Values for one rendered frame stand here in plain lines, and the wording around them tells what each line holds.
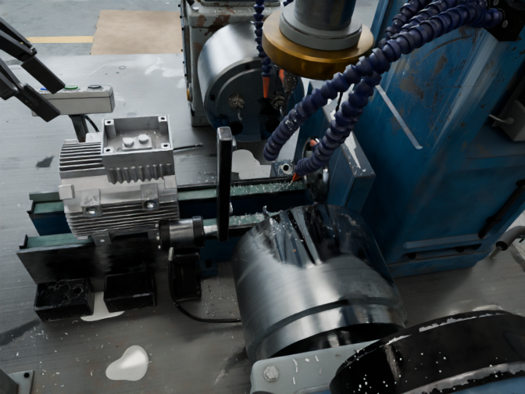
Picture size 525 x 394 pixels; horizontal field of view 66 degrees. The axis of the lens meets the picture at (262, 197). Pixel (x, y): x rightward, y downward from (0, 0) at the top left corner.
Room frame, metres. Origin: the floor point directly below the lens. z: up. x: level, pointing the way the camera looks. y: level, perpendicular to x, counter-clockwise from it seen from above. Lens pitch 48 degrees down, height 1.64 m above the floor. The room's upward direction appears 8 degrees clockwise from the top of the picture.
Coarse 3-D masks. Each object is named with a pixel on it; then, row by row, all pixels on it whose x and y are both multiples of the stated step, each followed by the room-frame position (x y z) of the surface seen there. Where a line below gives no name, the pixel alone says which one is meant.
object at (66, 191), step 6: (168, 180) 0.50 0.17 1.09; (174, 180) 0.50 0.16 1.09; (60, 186) 0.44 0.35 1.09; (66, 186) 0.45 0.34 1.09; (72, 186) 0.45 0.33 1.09; (168, 186) 0.49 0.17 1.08; (174, 186) 0.49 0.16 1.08; (60, 192) 0.44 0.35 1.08; (66, 192) 0.44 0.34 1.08; (72, 192) 0.44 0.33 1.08; (60, 198) 0.43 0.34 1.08; (66, 198) 0.43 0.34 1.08; (72, 198) 0.44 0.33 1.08; (78, 240) 0.43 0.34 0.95
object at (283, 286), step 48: (240, 240) 0.38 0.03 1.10; (288, 240) 0.35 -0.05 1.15; (336, 240) 0.36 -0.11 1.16; (240, 288) 0.31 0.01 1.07; (288, 288) 0.28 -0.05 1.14; (336, 288) 0.28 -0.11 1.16; (384, 288) 0.30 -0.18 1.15; (288, 336) 0.22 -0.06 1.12; (336, 336) 0.23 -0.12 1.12; (384, 336) 0.26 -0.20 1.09
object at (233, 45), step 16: (224, 32) 0.95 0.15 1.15; (240, 32) 0.93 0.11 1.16; (208, 48) 0.92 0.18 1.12; (224, 48) 0.88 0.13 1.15; (240, 48) 0.86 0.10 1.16; (208, 64) 0.87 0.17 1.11; (224, 64) 0.82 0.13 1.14; (240, 64) 0.81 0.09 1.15; (256, 64) 0.82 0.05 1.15; (272, 64) 0.83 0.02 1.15; (208, 80) 0.82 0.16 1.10; (224, 80) 0.80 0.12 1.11; (240, 80) 0.81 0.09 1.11; (256, 80) 0.82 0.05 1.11; (272, 80) 0.83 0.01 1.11; (208, 96) 0.79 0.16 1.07; (224, 96) 0.80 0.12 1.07; (240, 96) 0.80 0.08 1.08; (256, 96) 0.82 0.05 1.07; (272, 96) 0.82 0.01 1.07; (304, 96) 0.87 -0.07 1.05; (208, 112) 0.79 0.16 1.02; (224, 112) 0.80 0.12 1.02; (256, 112) 0.82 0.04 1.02; (272, 112) 0.83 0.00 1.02; (288, 112) 0.85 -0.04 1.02; (240, 128) 0.81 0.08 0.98; (256, 128) 0.82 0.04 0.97; (272, 128) 0.83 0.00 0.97
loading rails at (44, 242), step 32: (32, 192) 0.55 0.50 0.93; (192, 192) 0.62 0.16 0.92; (256, 192) 0.65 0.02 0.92; (288, 192) 0.67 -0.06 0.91; (64, 224) 0.52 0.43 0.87; (32, 256) 0.40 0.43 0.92; (64, 256) 0.42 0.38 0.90; (96, 256) 0.43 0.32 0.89; (128, 256) 0.45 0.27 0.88; (160, 256) 0.47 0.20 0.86; (224, 256) 0.52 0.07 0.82
